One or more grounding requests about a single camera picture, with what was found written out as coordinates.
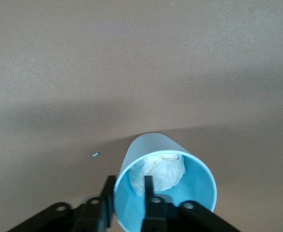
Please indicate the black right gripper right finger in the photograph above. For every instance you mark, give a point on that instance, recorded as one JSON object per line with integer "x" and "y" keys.
{"x": 151, "y": 212}

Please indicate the tiny blue scrap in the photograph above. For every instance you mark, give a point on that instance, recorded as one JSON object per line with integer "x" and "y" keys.
{"x": 96, "y": 154}

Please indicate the blue cup with tissue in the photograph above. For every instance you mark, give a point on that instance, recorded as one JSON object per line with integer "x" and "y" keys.
{"x": 197, "y": 183}

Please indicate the crumpled white tissue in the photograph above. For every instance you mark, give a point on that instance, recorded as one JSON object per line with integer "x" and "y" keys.
{"x": 165, "y": 171}

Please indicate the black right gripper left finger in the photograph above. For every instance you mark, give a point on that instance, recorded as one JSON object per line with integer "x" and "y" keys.
{"x": 107, "y": 193}

